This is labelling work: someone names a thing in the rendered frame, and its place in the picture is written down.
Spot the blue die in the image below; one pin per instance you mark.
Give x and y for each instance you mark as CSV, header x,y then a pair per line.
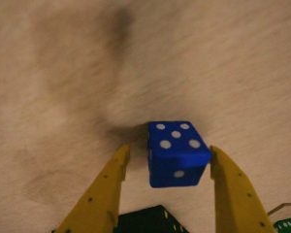
x,y
177,155

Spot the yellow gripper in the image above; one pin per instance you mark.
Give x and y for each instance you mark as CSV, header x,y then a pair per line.
x,y
237,207

